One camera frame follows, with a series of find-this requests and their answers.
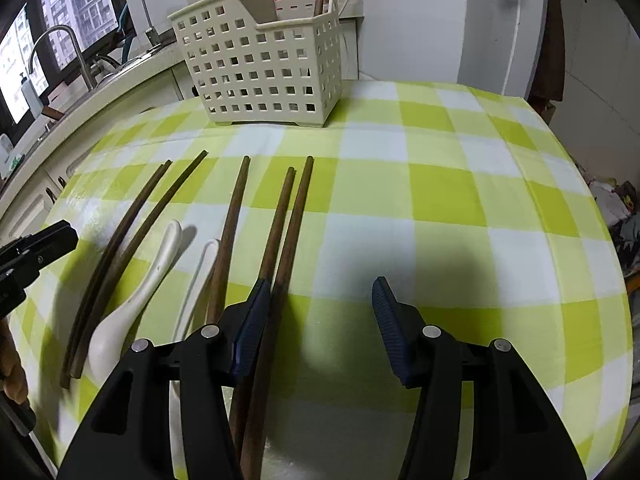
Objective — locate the pile of mixed clutter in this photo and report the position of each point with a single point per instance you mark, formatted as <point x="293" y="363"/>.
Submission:
<point x="617" y="210"/>

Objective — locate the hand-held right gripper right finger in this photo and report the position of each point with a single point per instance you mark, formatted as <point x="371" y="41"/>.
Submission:
<point x="390" y="330"/>

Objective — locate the black framed window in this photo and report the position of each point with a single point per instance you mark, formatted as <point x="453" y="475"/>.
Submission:
<point x="65" y="5"/>

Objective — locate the white soap bottle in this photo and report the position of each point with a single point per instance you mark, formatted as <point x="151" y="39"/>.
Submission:
<point x="31" y="94"/>

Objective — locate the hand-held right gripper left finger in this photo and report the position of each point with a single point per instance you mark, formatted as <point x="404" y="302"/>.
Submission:
<point x="250" y="330"/>

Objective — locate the white kitchen counter cabinets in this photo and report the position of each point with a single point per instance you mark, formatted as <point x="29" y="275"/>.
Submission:
<point x="125" y="85"/>

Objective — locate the small steel faucet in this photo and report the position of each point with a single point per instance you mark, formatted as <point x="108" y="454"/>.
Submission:
<point x="150" y="10"/>

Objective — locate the cream perforated utensil basket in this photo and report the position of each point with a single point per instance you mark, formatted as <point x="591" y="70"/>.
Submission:
<point x="260" y="70"/>

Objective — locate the person's left hand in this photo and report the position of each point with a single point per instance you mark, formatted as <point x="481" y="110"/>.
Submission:
<point x="11" y="365"/>

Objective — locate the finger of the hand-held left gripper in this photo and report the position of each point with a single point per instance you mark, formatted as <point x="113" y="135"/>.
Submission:
<point x="52" y="240"/>
<point x="12" y="287"/>

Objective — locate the green checked tablecloth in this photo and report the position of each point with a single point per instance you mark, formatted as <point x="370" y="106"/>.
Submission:
<point x="450" y="210"/>

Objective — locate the tall curved steel faucet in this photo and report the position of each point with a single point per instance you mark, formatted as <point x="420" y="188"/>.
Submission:
<point x="75" y="42"/>

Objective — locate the white ceramic spoon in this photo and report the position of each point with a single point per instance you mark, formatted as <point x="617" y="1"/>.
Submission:
<point x="145" y="285"/>
<point x="200" y="280"/>

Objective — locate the white bottle yellow cap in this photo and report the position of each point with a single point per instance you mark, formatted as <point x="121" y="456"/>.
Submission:
<point x="5" y="152"/>

